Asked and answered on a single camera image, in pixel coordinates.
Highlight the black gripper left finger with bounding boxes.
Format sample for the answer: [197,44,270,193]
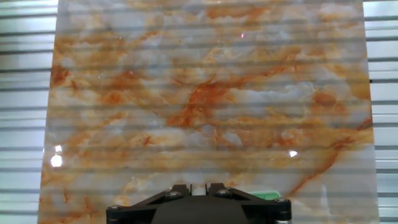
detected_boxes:
[105,183,191,224]

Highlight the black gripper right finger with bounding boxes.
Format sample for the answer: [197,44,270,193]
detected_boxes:
[206,182,292,224]

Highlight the green pipette tip rack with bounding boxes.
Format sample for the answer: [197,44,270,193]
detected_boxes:
[248,190,281,202]

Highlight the orange marble pattern mat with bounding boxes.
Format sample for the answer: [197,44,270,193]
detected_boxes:
[37,0,381,224]

